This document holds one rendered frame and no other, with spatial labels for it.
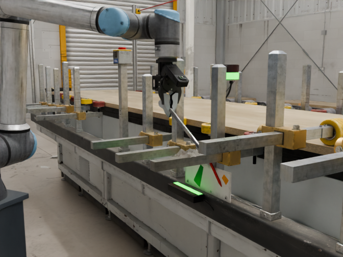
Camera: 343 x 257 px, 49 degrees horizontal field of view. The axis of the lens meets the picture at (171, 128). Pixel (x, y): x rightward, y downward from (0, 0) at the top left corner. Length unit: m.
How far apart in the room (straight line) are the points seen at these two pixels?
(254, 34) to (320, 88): 2.55
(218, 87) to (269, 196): 0.38
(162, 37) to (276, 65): 0.45
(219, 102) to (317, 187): 0.41
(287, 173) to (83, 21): 0.89
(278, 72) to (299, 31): 9.01
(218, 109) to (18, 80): 0.88
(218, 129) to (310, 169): 0.58
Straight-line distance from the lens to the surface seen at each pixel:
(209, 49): 11.69
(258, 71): 10.85
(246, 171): 1.49
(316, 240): 1.05
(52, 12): 1.41
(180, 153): 1.16
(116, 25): 1.26
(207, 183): 1.32
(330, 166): 0.77
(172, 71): 1.31
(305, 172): 0.72
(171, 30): 1.34
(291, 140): 1.02
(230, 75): 1.26
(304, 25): 9.99
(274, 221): 1.14
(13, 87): 1.72
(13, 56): 1.71
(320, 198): 1.29
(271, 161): 1.09
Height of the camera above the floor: 1.13
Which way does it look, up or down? 9 degrees down
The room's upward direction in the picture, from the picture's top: straight up
